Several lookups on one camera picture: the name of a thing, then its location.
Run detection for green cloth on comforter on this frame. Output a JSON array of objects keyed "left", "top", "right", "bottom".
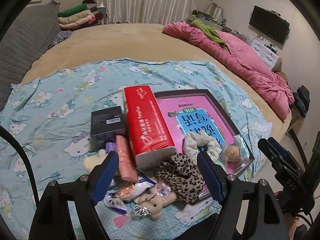
[{"left": 190, "top": 19, "right": 228, "bottom": 50}]

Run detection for white floral scrunchie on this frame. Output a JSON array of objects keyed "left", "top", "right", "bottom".
[{"left": 182, "top": 130, "right": 222, "bottom": 165}]

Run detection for dark clothing pile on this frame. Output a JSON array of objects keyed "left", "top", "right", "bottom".
[{"left": 293, "top": 85, "right": 310, "bottom": 118}]

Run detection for cluttered desk items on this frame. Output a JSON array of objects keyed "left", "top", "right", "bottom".
[{"left": 187, "top": 3, "right": 235, "bottom": 33}]

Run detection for white purple wipes packet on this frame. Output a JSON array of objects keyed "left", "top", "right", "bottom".
[{"left": 103, "top": 174, "right": 157, "bottom": 215}]

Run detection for red tissue pack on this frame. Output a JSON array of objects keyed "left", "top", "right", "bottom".
[{"left": 123, "top": 85, "right": 176, "bottom": 170}]

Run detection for small beige bear plush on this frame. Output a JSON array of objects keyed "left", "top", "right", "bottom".
[{"left": 133, "top": 187, "right": 178, "bottom": 220}]

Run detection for white pleated curtain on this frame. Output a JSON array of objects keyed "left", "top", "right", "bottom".
[{"left": 96, "top": 0, "right": 193, "bottom": 25}]

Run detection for grey quilted sofa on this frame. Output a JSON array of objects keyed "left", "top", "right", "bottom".
[{"left": 1, "top": 1, "right": 60, "bottom": 109}]

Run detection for pink towel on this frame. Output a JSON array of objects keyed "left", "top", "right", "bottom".
[{"left": 116, "top": 135, "right": 138, "bottom": 183}]

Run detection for white drawer cabinet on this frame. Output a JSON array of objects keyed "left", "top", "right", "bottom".
[{"left": 249, "top": 39, "right": 281, "bottom": 71}]

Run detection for cream teddy bear plush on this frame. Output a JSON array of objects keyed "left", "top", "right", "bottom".
[{"left": 84, "top": 149, "right": 107, "bottom": 174}]

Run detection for dark navy box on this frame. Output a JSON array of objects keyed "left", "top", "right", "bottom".
[{"left": 90, "top": 106, "right": 126, "bottom": 151}]

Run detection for stack of folded blankets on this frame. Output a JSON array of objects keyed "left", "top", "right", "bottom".
[{"left": 57, "top": 0, "right": 106, "bottom": 31}]

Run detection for dark framed pink tray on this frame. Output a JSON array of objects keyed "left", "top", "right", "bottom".
[{"left": 154, "top": 89, "right": 255, "bottom": 201}]

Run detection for black cable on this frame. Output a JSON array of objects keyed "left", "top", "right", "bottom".
[{"left": 0, "top": 126, "right": 41, "bottom": 213}]

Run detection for black wall television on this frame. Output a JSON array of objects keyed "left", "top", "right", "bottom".
[{"left": 249, "top": 5, "right": 290, "bottom": 44}]

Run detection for zebra print hair tie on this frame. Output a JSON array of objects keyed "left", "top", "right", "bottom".
[{"left": 132, "top": 204, "right": 152, "bottom": 217}]

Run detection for small doll in plastic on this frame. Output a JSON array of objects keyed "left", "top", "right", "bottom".
[{"left": 220, "top": 134, "right": 250, "bottom": 166}]

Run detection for pink quilted comforter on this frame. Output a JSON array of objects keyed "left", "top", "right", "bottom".
[{"left": 163, "top": 21, "right": 294, "bottom": 121}]

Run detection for leopard print scrunchie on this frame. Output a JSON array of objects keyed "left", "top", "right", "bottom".
[{"left": 156, "top": 153, "right": 205, "bottom": 205}]

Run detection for purple fabric scrunchie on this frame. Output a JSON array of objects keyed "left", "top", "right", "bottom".
[{"left": 105, "top": 142, "right": 117, "bottom": 154}]

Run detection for hello kitty blue sheet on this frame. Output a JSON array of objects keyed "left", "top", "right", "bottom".
[{"left": 1, "top": 59, "right": 272, "bottom": 239}]

